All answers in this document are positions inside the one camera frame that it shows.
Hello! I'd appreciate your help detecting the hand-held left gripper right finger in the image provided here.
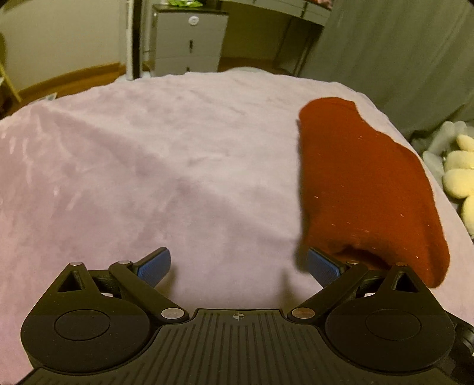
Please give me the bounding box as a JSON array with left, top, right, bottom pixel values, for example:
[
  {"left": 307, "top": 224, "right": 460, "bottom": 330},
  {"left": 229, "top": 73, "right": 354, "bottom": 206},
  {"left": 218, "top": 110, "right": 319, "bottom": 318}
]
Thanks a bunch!
[{"left": 287, "top": 247, "right": 431, "bottom": 323}]

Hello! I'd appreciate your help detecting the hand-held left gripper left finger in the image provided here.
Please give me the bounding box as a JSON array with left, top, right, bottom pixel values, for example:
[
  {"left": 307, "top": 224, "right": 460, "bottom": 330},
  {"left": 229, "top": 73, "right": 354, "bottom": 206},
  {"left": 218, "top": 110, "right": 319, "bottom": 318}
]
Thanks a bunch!
[{"left": 55, "top": 247, "right": 189, "bottom": 323}]

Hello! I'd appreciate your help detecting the red knit garment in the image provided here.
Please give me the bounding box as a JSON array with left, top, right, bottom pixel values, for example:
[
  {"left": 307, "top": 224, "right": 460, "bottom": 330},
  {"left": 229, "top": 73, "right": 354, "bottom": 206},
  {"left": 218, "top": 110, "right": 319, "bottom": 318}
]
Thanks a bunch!
[{"left": 297, "top": 97, "right": 451, "bottom": 289}]

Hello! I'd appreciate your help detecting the pink fleece blanket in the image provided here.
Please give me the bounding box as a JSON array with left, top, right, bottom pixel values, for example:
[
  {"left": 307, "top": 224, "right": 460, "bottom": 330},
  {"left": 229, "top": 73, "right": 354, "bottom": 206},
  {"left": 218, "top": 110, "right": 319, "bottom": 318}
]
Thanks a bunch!
[{"left": 0, "top": 67, "right": 474, "bottom": 385}]

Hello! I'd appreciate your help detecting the cream flower plush cushion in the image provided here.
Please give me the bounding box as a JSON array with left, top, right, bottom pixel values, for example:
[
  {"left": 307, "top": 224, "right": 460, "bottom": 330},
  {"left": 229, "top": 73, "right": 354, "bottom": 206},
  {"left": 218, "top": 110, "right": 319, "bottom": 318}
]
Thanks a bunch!
[{"left": 442, "top": 134, "right": 474, "bottom": 235}]

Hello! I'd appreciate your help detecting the grey drawer cabinet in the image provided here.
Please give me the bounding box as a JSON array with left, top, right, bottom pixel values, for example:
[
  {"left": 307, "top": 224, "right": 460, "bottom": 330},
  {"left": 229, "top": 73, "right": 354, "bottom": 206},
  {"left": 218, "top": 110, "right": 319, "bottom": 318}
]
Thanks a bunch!
[{"left": 149, "top": 4, "right": 229, "bottom": 77}]

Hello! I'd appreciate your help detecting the grey curtain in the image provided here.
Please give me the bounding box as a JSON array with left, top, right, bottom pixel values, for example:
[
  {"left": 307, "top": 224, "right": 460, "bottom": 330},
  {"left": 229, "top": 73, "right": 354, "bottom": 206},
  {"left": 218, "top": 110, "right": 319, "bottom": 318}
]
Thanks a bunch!
[{"left": 299, "top": 0, "right": 474, "bottom": 139}]

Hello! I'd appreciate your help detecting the grey vanity desk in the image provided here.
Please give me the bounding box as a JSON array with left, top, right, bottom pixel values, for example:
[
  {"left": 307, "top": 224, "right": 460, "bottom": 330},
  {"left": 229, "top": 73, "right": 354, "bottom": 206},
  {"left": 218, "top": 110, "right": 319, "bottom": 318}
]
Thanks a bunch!
[{"left": 217, "top": 0, "right": 333, "bottom": 75}]

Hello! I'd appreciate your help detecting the white door frame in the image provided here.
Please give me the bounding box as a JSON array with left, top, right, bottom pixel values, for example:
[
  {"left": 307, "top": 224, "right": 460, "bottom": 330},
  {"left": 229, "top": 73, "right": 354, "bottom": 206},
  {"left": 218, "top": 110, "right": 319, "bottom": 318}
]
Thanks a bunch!
[{"left": 125, "top": 0, "right": 144, "bottom": 81}]

